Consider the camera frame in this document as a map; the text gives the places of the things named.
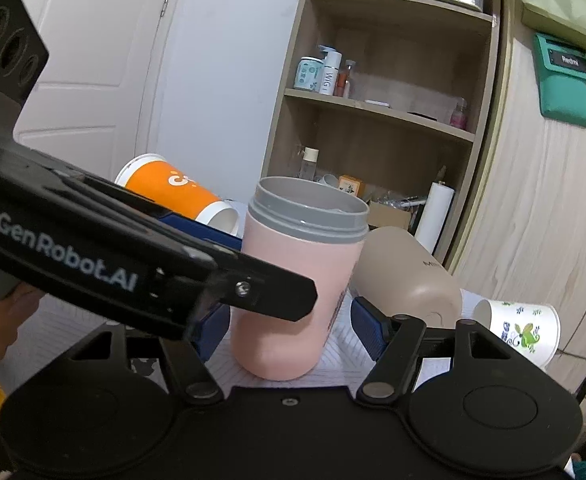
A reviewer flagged clear bottle beige cap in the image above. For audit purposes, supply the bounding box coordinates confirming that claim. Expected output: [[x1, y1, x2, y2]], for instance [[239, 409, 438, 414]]
[[298, 146, 319, 181]]

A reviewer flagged teal Redmi pouch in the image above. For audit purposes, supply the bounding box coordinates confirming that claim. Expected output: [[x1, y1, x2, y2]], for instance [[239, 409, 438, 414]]
[[532, 32, 586, 128]]

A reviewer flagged wooden shelf unit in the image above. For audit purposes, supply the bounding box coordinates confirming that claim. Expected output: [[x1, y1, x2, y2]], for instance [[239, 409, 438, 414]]
[[262, 0, 501, 261]]

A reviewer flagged light wood wardrobe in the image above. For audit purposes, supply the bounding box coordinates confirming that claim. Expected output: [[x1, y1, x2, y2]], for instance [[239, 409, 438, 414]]
[[448, 0, 586, 415]]

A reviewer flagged taupe tumbler cup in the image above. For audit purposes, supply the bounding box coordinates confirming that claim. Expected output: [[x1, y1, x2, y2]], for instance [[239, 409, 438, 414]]
[[349, 226, 462, 328]]

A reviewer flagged white tube bottle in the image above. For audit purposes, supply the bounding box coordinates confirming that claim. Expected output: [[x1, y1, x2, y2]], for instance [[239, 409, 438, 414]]
[[318, 50, 342, 96]]

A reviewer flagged orange white paper cup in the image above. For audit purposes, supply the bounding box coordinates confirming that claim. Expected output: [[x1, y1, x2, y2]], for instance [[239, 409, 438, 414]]
[[115, 154, 240, 235]]

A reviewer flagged pink tumbler cup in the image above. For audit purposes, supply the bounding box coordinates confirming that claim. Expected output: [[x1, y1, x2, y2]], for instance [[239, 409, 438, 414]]
[[230, 177, 369, 382]]

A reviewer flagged red small bottle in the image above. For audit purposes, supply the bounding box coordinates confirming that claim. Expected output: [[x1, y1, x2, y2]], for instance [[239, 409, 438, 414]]
[[334, 60, 356, 99]]

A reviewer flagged white small cup on shelf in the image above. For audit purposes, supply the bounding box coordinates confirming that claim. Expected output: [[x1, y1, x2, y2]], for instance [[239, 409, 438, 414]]
[[318, 174, 340, 188]]

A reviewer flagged wooden floral box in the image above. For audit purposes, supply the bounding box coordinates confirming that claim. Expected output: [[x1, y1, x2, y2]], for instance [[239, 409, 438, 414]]
[[338, 174, 364, 197]]

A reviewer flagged white floral paper cup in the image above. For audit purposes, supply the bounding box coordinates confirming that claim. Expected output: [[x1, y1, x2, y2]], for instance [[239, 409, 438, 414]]
[[472, 299, 561, 368]]

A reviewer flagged small cardboard box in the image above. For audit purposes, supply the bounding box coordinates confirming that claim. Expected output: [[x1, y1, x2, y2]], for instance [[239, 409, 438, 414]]
[[368, 202, 412, 230]]

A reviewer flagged white door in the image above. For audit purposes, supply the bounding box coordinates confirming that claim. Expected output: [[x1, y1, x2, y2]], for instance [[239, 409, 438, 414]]
[[13, 0, 166, 180]]

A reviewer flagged white paper towel roll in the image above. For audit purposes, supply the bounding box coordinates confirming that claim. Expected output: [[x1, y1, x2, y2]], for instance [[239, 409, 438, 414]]
[[414, 182, 454, 254]]

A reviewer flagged pink small bottle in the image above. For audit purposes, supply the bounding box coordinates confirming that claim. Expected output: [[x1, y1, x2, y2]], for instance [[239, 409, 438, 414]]
[[449, 98, 468, 130]]

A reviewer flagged grey patterned tablecloth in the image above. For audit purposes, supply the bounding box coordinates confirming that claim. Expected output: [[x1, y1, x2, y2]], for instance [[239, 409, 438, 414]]
[[0, 278, 574, 480]]

